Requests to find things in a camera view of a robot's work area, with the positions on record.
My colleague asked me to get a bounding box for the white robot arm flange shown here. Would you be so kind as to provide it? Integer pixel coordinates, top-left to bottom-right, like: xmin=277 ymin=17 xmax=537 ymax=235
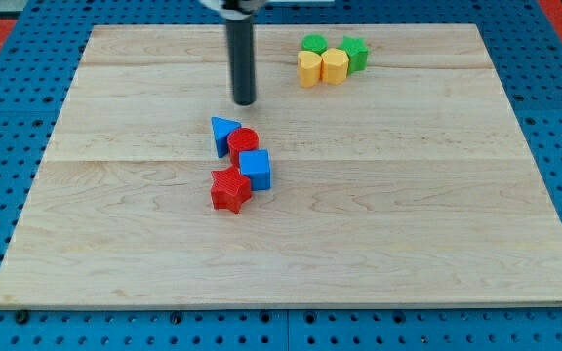
xmin=199 ymin=0 xmax=267 ymax=20

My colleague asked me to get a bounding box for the red star block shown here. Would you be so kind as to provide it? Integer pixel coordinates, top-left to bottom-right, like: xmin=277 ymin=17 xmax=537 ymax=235
xmin=210 ymin=166 xmax=252 ymax=214

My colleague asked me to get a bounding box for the blue triangle block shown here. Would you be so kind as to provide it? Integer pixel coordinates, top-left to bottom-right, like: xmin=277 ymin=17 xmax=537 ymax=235
xmin=211 ymin=116 xmax=242 ymax=158

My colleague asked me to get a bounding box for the green star block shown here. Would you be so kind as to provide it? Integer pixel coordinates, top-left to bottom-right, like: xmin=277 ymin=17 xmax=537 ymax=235
xmin=338 ymin=36 xmax=370 ymax=75

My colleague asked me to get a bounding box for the blue cube block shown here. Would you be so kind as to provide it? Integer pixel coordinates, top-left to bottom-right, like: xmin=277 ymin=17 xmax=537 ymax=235
xmin=239 ymin=149 xmax=271 ymax=191

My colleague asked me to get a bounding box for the red cylinder block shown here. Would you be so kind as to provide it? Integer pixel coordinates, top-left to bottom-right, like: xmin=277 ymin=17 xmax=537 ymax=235
xmin=227 ymin=127 xmax=260 ymax=167

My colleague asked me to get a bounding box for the yellow heart block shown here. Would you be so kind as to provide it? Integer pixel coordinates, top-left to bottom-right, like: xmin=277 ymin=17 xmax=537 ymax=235
xmin=297 ymin=51 xmax=322 ymax=88

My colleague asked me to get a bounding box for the yellow hexagon block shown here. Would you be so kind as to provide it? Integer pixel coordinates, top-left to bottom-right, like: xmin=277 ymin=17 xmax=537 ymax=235
xmin=321 ymin=48 xmax=349 ymax=85

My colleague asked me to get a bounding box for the light wooden board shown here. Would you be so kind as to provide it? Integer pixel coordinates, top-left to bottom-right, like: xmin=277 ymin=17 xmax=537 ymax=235
xmin=0 ymin=24 xmax=562 ymax=310

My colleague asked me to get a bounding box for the green cylinder block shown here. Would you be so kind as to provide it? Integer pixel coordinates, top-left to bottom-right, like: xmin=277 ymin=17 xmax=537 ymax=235
xmin=301 ymin=33 xmax=328 ymax=55

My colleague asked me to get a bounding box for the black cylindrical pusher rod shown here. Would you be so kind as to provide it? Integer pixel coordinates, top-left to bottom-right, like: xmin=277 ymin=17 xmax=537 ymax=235
xmin=225 ymin=17 xmax=257 ymax=106

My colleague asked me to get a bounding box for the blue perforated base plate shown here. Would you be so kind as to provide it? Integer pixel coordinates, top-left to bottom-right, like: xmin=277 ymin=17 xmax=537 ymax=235
xmin=0 ymin=1 xmax=562 ymax=350

